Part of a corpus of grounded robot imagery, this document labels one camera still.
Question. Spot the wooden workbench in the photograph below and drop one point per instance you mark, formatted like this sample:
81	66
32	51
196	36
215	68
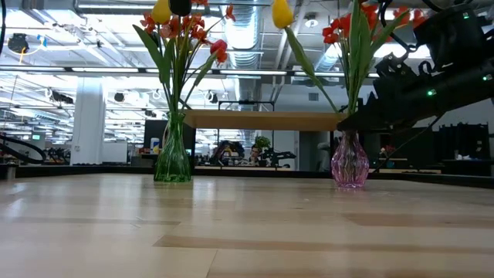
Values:
239	168

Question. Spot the dark vase bouquet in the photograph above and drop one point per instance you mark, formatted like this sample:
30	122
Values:
180	5

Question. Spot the dark red artificial tulip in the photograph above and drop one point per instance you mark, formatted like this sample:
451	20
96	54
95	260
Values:
358	58

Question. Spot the black ceiling-hung device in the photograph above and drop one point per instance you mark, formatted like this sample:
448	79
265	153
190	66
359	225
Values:
17	42

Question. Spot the black storage cabinet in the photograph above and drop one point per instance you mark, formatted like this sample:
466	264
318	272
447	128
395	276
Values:
463	146

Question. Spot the white round pillar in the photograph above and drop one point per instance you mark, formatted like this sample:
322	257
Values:
88	119

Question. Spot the person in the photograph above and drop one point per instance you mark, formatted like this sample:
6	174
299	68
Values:
254	153

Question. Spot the green glass vase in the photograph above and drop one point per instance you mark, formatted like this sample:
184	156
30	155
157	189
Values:
172	156

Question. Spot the white blue cup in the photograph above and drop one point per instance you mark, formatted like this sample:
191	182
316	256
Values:
154	146

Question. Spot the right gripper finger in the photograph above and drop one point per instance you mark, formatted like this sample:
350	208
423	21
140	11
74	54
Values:
366	121

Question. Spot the orange artificial flower bunch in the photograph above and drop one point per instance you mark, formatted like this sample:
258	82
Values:
335	29
193	27

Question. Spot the black monitor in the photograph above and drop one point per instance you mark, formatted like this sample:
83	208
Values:
158	131

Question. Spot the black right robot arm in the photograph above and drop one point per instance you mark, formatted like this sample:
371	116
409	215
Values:
455	38

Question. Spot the black background robot arm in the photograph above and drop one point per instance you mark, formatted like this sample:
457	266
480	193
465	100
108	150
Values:
279	155

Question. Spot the green potted plant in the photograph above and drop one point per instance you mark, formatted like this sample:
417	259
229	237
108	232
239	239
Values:
262	142

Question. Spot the silver ceiling air duct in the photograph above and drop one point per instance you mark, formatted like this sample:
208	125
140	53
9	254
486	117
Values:
243	34

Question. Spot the pink glass vase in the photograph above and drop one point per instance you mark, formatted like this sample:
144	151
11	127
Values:
349	162

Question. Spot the black aluminium rig frame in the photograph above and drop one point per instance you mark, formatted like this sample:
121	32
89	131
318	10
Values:
77	170

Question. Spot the yellow artificial tulip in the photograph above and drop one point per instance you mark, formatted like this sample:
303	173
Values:
281	13
161	11

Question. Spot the wooden shelf with black legs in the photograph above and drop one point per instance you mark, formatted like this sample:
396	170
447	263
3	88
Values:
262	120

